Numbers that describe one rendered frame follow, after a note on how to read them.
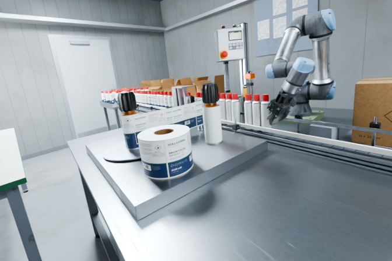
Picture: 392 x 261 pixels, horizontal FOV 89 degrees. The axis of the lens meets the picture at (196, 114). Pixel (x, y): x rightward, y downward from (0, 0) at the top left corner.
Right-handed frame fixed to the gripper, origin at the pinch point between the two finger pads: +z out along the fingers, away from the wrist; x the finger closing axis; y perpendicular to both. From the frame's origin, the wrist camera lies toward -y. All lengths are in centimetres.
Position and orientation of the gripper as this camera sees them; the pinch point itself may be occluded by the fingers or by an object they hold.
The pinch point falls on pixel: (272, 122)
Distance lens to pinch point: 112.9
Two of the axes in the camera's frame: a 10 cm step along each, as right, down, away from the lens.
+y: -7.8, 2.1, -5.9
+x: 5.8, 5.8, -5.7
